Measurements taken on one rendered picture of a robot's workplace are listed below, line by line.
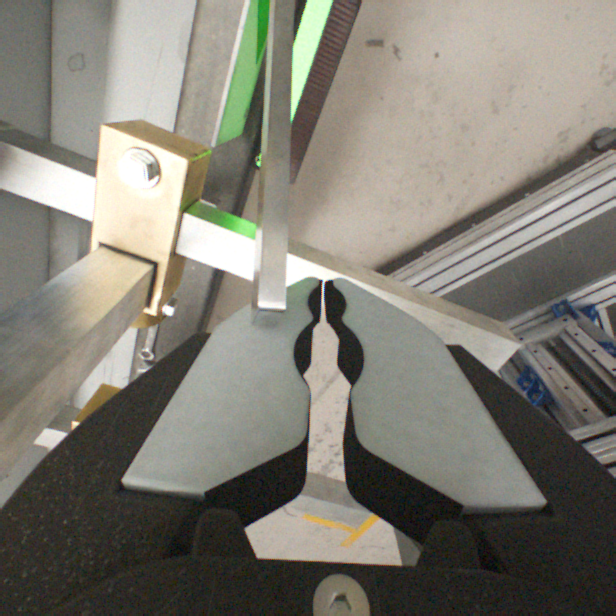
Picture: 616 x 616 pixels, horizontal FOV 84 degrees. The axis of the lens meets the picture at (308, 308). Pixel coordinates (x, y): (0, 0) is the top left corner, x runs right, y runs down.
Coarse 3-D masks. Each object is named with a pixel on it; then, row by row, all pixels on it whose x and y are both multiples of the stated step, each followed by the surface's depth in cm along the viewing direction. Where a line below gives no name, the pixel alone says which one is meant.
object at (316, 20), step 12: (312, 0) 27; (324, 0) 27; (312, 12) 28; (324, 12) 28; (312, 24) 28; (300, 36) 29; (312, 36) 29; (300, 48) 29; (312, 48) 29; (300, 60) 29; (300, 72) 30; (300, 84) 30
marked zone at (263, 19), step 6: (258, 0) 22; (264, 0) 23; (258, 6) 22; (264, 6) 24; (258, 12) 23; (264, 12) 24; (258, 18) 23; (264, 18) 25; (258, 24) 24; (264, 24) 25; (258, 30) 24; (264, 30) 26; (258, 36) 25; (264, 36) 27; (258, 42) 26; (264, 42) 28; (258, 48) 26; (258, 54) 27
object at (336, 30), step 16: (336, 0) 27; (352, 0) 27; (336, 16) 28; (352, 16) 28; (336, 32) 28; (320, 48) 29; (336, 48) 29; (320, 64) 30; (320, 80) 30; (304, 96) 31; (320, 96) 31; (304, 112) 32; (304, 128) 32; (304, 144) 33
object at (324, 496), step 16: (64, 416) 34; (48, 432) 33; (64, 432) 33; (320, 480) 39; (336, 480) 40; (304, 496) 37; (320, 496) 38; (336, 496) 38; (320, 512) 38; (336, 512) 38; (352, 512) 38; (368, 512) 38
